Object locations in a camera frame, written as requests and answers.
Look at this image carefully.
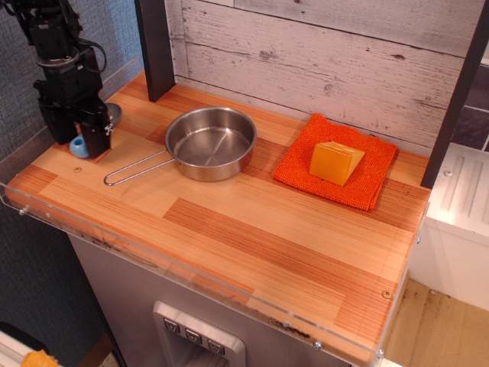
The stainless steel pot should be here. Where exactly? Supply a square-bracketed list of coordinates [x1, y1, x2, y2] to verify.
[103, 106, 257, 187]

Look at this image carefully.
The dark grey left post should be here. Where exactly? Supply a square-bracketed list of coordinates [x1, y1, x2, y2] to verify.
[134, 0, 175, 102]

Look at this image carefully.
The dark grey post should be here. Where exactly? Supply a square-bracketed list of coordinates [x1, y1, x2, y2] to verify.
[420, 0, 488, 189]
[134, 0, 175, 102]

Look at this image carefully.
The yellow cheese wedge toy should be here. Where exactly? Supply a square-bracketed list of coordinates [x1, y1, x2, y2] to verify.
[309, 141, 365, 186]

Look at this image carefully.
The orange knitted cloth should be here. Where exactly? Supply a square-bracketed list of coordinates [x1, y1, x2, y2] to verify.
[272, 113, 399, 211]

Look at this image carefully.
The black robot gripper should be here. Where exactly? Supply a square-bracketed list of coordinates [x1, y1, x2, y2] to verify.
[34, 47, 112, 158]

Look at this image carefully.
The yellow black object bottom left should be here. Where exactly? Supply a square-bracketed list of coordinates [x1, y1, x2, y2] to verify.
[20, 350, 60, 367]

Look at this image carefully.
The grey toy fridge cabinet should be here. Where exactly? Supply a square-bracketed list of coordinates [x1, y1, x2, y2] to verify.
[69, 235, 345, 366]

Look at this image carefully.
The blue handled grey spoon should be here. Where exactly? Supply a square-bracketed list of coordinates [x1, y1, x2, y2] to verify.
[70, 102, 123, 159]

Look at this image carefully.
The silver dispenser panel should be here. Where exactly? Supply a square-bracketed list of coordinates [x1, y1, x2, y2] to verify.
[152, 300, 247, 366]

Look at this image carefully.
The dark grey right post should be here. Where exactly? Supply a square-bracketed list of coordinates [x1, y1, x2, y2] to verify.
[420, 0, 488, 189]

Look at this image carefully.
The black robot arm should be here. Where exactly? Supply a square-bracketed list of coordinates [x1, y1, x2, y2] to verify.
[1, 1, 113, 158]

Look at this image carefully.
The white cabinet on right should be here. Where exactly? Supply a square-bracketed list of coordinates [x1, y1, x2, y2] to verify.
[409, 144, 488, 310]

